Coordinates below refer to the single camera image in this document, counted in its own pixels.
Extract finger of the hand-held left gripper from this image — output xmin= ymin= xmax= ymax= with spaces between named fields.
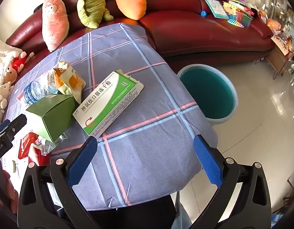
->
xmin=0 ymin=114 xmax=27 ymax=140

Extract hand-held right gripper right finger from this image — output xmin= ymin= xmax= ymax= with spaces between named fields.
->
xmin=191 ymin=135 xmax=272 ymax=229

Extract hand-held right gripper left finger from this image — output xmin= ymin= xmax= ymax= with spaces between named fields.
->
xmin=17 ymin=136 xmax=98 ymax=229

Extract clear plastic bag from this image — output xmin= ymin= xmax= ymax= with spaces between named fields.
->
xmin=34 ymin=134 xmax=69 ymax=154

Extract green cardboard box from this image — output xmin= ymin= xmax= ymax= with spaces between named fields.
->
xmin=25 ymin=94 xmax=76 ymax=143

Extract orange cream snack bag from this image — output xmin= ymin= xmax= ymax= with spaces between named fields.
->
xmin=52 ymin=61 xmax=86 ymax=104

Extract teal plastic bucket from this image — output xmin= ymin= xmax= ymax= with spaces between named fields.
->
xmin=177 ymin=64 xmax=238 ymax=126

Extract red plastic wrapper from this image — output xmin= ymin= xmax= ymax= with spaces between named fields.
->
xmin=18 ymin=132 xmax=39 ymax=159
xmin=28 ymin=145 xmax=52 ymax=166

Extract clear plastic water bottle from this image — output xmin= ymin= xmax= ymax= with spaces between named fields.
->
xmin=19 ymin=69 xmax=60 ymax=106

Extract brown plush bear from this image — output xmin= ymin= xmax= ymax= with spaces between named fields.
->
xmin=3 ymin=65 xmax=19 ymax=86

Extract person's blue jeans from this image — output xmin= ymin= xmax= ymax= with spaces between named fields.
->
xmin=175 ymin=191 xmax=193 ymax=229

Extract red plush toy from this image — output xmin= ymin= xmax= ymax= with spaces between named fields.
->
xmin=10 ymin=51 xmax=34 ymax=74

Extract white green medicine box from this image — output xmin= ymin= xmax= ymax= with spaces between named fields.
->
xmin=73 ymin=70 xmax=144 ymax=137

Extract grey checked blanket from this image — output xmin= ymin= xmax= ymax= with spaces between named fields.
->
xmin=0 ymin=23 xmax=219 ymax=209

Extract pink plush toy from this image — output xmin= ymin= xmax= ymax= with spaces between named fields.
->
xmin=42 ymin=0 xmax=69 ymax=52

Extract wooden side table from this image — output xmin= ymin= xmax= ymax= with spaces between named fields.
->
xmin=266 ymin=38 xmax=294 ymax=79

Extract dark red leather sofa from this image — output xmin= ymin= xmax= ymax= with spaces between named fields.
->
xmin=5 ymin=0 xmax=276 ymax=62

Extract green plush dinosaur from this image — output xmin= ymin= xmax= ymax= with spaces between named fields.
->
xmin=74 ymin=0 xmax=114 ymax=29

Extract orange soft bag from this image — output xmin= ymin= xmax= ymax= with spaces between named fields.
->
xmin=266 ymin=18 xmax=281 ymax=31

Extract pile of colourful toys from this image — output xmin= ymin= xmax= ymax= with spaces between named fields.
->
xmin=222 ymin=0 xmax=260 ymax=28

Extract light blue picture book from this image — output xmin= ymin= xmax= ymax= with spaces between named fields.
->
xmin=204 ymin=0 xmax=229 ymax=19

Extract orange plush carrot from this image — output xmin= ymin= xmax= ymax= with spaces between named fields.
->
xmin=115 ymin=0 xmax=147 ymax=20

